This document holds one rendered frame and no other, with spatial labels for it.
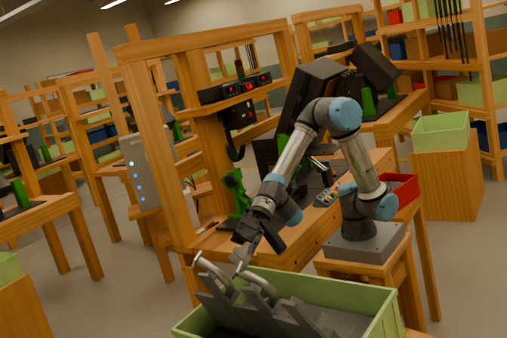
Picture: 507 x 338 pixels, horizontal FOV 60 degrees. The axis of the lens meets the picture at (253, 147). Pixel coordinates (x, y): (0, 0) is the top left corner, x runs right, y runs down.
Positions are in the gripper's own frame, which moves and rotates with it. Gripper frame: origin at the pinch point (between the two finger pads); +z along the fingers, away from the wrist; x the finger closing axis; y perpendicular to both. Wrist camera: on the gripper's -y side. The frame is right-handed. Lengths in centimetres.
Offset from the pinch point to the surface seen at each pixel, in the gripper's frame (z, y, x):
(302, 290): -16.4, -25.0, -28.1
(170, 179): -58, 46, -73
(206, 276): 2.5, 8.6, -9.7
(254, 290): 4.6, -4.9, 2.8
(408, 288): -48, -74, -46
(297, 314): 8.5, -16.4, 11.0
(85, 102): -454, 388, -635
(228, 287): 0.2, 0.7, -15.7
